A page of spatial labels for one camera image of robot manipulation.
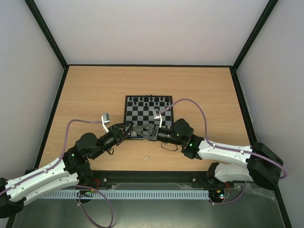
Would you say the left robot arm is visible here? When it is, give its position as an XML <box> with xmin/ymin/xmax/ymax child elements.
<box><xmin>0</xmin><ymin>121</ymin><xmax>133</xmax><ymax>219</ymax></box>

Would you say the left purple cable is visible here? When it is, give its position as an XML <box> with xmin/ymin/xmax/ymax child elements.
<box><xmin>0</xmin><ymin>118</ymin><xmax>114</xmax><ymax>228</ymax></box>

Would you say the black frame rail front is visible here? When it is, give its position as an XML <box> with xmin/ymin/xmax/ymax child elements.
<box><xmin>23</xmin><ymin>170</ymin><xmax>276</xmax><ymax>188</ymax></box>

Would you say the black and grey chessboard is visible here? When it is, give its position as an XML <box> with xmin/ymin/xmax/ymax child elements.
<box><xmin>124</xmin><ymin>102</ymin><xmax>174</xmax><ymax>140</ymax></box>

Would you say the right electronics board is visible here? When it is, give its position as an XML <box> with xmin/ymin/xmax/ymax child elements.
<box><xmin>209</xmin><ymin>189</ymin><xmax>231</xmax><ymax>199</ymax></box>

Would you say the black pieces row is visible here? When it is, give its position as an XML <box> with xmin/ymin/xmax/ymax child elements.
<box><xmin>125</xmin><ymin>95</ymin><xmax>172</xmax><ymax>107</ymax></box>

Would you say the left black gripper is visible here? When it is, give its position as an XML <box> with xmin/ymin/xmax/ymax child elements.
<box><xmin>92</xmin><ymin>122</ymin><xmax>135</xmax><ymax>159</ymax></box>

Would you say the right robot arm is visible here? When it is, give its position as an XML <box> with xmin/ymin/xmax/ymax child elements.
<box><xmin>133</xmin><ymin>119</ymin><xmax>283</xmax><ymax>190</ymax></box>

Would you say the white slotted cable duct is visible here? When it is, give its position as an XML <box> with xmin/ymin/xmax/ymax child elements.
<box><xmin>41</xmin><ymin>190</ymin><xmax>209</xmax><ymax>200</ymax></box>

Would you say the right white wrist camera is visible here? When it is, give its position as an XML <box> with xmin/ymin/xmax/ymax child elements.
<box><xmin>152</xmin><ymin>109</ymin><xmax>162</xmax><ymax>128</ymax></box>

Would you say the left electronics board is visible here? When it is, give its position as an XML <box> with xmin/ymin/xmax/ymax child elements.
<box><xmin>76</xmin><ymin>189</ymin><xmax>97</xmax><ymax>198</ymax></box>

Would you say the electronics board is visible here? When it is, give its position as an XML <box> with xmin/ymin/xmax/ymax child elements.
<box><xmin>76</xmin><ymin>189</ymin><xmax>97</xmax><ymax>198</ymax></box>
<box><xmin>209</xmin><ymin>189</ymin><xmax>231</xmax><ymax>199</ymax></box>

